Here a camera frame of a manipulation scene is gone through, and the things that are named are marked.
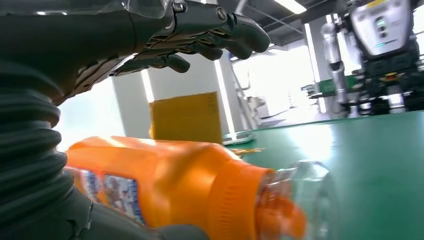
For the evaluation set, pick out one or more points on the white metal stand frame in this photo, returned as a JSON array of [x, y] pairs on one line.
[[246, 99]]

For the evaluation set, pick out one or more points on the standing humanoid robot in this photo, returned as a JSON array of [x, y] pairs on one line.
[[381, 36]]

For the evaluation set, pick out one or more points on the yellow wrapped cardboard box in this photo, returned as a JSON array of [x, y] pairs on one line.
[[187, 119]]

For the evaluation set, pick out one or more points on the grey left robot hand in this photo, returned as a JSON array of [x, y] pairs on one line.
[[99, 36]]

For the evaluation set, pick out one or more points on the orange bottle with clear cap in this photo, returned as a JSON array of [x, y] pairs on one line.
[[172, 185]]

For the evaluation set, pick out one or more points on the long ceiling light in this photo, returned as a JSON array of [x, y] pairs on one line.
[[291, 6]]

